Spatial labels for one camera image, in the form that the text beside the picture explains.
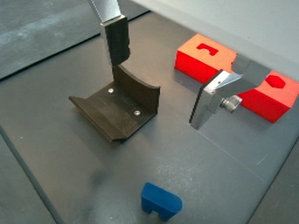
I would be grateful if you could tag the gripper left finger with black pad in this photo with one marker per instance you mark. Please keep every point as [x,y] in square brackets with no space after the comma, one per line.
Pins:
[113,29]

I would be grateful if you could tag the red foam shape board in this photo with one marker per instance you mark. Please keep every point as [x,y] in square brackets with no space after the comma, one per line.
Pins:
[200,57]

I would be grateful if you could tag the black curved holder bracket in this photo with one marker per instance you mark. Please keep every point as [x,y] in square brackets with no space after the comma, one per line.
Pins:
[120,107]

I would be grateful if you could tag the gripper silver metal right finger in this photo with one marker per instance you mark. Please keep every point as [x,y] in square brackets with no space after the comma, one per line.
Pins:
[219,93]

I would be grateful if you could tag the blue square-circle peg object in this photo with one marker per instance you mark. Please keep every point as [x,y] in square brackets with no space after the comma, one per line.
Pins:
[157,200]

